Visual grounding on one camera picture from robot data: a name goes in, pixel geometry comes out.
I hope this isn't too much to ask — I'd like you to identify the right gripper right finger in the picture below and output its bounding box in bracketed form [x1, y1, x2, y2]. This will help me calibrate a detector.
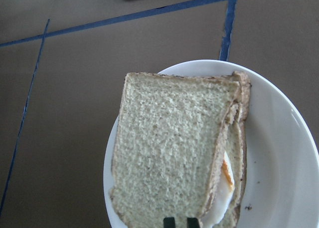
[187, 218, 199, 228]

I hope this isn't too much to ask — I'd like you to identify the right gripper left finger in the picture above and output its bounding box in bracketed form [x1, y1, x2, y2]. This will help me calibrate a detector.
[163, 217, 175, 228]

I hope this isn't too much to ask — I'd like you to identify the white round plate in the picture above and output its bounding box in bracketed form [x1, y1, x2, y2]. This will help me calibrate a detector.
[103, 59, 319, 228]

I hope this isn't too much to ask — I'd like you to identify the bread slice with fried egg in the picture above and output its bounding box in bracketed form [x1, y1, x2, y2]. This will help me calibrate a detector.
[200, 71, 251, 228]

